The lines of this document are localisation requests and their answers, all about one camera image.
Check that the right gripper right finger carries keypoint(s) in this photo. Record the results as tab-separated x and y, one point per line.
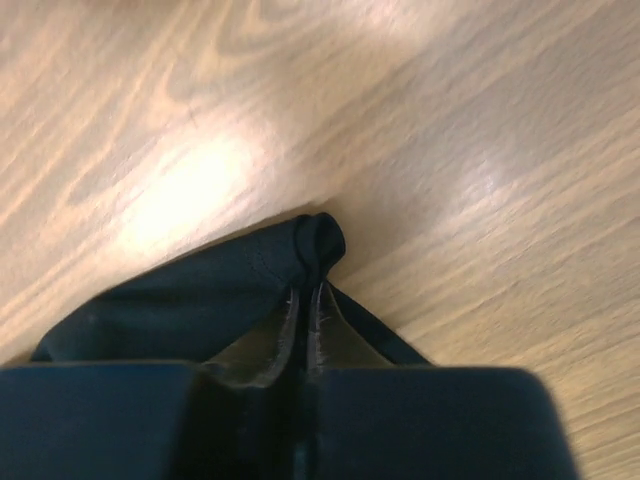
375	417

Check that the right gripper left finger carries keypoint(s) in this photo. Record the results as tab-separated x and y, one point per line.
234	416

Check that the black t-shirt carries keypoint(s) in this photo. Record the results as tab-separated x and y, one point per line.
195	306

